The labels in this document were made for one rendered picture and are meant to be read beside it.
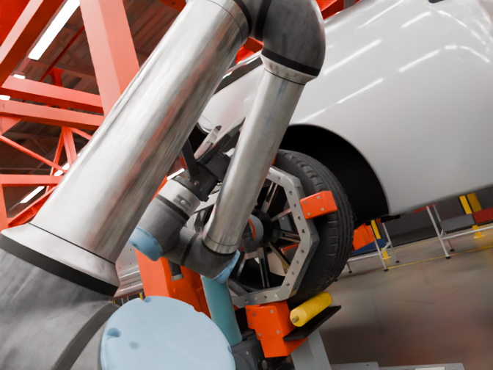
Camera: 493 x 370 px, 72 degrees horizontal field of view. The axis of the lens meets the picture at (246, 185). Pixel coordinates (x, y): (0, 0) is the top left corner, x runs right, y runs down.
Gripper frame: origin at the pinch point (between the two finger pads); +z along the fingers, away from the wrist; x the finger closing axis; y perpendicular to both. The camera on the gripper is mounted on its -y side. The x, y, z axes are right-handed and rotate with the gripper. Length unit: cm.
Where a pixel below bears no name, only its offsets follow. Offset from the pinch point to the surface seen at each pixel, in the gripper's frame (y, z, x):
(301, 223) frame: 44.9, -1.7, -17.7
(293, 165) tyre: 35.6, 16.2, -28.4
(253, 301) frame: 57, -31, -34
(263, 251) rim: 53, -13, -42
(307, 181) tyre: 41.2, 13.2, -23.6
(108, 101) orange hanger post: -28, 5, -104
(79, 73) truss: -161, 158, -840
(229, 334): 54, -45, -31
